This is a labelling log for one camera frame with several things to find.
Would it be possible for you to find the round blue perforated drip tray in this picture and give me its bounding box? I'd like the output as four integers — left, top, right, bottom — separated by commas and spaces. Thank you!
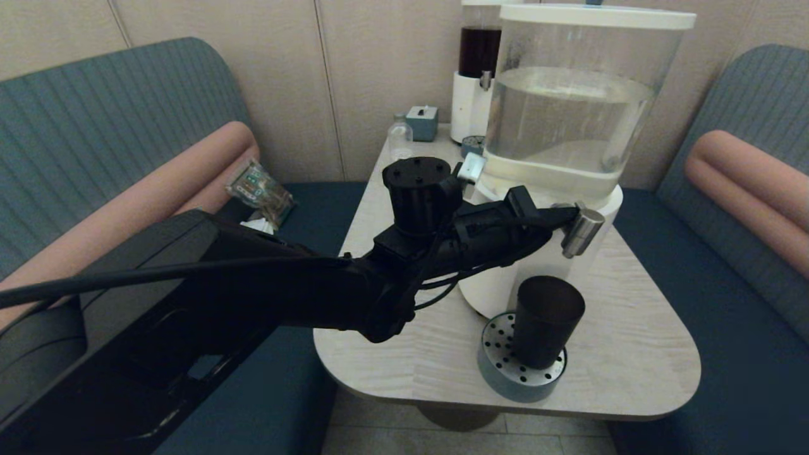
477, 312, 568, 403

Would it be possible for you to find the table pedestal with base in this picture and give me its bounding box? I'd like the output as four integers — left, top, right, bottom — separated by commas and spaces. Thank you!
414, 404, 506, 432

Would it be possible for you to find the white dispenser lid blue knob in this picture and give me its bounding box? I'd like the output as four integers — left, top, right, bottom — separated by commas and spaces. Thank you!
499, 0, 697, 30

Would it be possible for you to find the dark drink dispenser white base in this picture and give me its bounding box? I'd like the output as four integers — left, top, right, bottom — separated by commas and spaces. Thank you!
450, 0, 525, 145

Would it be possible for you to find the clear plastic snack packet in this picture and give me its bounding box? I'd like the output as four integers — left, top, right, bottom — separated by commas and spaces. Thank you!
226, 159, 296, 229

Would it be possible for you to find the pink bolster cushion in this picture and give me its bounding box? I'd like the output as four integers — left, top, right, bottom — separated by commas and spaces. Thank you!
0, 121, 261, 329
682, 130, 809, 281

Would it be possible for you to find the teal ribbed booth sofa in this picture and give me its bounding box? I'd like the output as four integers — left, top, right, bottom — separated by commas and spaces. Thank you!
607, 44, 809, 455
0, 37, 367, 455

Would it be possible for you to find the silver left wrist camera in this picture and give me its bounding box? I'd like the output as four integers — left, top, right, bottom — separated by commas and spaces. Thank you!
456, 154, 487, 185

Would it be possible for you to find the silver metal dispenser tap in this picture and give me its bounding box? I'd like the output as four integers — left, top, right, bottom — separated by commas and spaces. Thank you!
553, 202, 606, 258

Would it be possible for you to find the clear plastic bottle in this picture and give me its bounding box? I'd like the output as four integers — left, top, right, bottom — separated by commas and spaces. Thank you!
388, 114, 413, 164

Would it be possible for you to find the small blue tissue box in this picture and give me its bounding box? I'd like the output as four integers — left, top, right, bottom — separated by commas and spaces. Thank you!
405, 105, 439, 142

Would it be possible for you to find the thin black camera cable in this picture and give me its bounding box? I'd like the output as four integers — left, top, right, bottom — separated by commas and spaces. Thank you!
414, 265, 487, 310

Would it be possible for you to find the clear water dispenser white base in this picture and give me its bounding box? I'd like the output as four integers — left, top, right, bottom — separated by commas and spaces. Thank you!
456, 25, 686, 320

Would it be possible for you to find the black plastic cup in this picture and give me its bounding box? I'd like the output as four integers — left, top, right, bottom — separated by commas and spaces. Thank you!
512, 276, 586, 370

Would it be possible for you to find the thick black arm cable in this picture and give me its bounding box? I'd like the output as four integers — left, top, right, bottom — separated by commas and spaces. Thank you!
0, 256, 355, 310

